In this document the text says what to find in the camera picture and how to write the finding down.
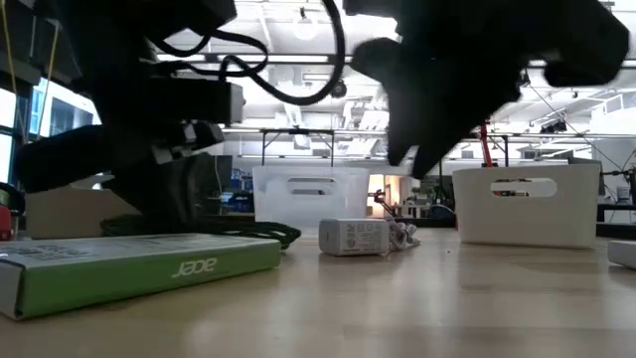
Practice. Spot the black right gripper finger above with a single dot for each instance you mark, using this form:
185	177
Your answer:
407	129
447	144

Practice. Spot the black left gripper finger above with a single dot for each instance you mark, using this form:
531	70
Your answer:
149	199
191	189

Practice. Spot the green acer cardboard box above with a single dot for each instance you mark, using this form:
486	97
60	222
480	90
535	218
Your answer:
149	278

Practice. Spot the white power adapter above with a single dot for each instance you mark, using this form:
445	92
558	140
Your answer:
353	237

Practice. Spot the grey cardboard box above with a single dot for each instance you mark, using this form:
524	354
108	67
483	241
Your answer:
623	253

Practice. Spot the small background robot arm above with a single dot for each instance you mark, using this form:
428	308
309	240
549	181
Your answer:
381	196

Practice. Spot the clear translucent plastic bin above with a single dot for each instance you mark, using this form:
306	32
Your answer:
310	204

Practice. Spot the black computer monitor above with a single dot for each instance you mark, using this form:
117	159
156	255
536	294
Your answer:
224	169

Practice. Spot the red stand pole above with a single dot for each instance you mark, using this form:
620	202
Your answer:
487	149

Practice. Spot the black framed window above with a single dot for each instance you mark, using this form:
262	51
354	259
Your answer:
69	114

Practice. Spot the blue storage boxes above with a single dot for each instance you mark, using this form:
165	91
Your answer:
242	179

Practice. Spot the red object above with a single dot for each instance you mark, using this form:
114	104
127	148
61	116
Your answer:
5	224

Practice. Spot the black folding table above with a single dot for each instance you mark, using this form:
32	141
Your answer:
298	131

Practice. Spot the long ceiling light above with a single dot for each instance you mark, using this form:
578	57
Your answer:
181	57
298	58

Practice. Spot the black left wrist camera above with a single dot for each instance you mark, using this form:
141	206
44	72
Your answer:
199	102

